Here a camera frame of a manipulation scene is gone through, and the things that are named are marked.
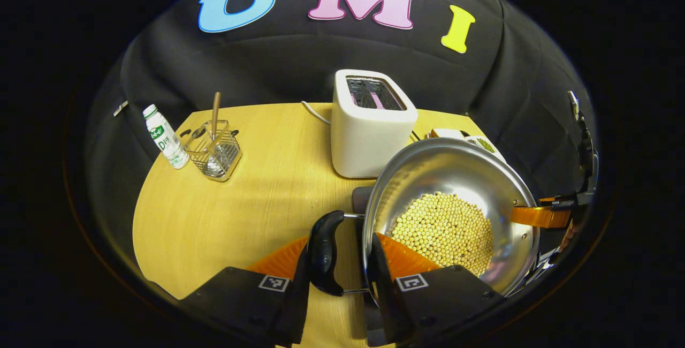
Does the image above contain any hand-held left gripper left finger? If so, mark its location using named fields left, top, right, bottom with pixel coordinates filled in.
left=179, top=233, right=312, bottom=347

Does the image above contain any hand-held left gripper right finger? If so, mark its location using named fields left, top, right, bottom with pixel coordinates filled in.
left=368, top=232, right=506, bottom=346

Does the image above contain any pile of yellow soybeans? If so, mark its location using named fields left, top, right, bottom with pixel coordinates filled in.
left=390, top=192, right=494, bottom=277

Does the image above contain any stainless steel pot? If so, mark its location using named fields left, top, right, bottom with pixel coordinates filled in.
left=307, top=138, right=541, bottom=306

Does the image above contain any white toaster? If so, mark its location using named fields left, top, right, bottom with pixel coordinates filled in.
left=330, top=69, right=418, bottom=179

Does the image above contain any white green-label bottle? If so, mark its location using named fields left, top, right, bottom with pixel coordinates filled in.
left=142, top=104, right=190, bottom=170

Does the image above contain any wooden spoon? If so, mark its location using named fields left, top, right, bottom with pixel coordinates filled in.
left=211, top=92, right=222, bottom=140

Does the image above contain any wire utensil basket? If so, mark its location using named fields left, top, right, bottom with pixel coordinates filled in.
left=180, top=119, right=243, bottom=183

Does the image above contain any white power cable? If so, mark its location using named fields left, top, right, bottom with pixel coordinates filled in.
left=301, top=101, right=332, bottom=125

